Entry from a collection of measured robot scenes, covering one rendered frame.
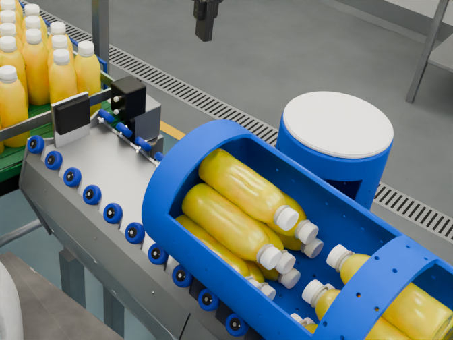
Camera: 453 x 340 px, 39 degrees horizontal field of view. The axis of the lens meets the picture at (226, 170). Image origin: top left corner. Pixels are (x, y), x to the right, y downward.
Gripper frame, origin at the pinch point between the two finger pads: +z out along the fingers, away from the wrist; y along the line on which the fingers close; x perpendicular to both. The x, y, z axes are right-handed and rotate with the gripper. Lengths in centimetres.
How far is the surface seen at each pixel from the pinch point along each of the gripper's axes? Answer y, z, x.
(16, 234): -18, 114, 78
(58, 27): -3, 34, 68
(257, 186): 4.8, 25.8, -15.1
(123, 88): 8, 45, 50
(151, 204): -11.0, 32.2, -5.5
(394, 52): 254, 144, 170
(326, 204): 19.9, 33.3, -18.1
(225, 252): -2.7, 35.8, -18.6
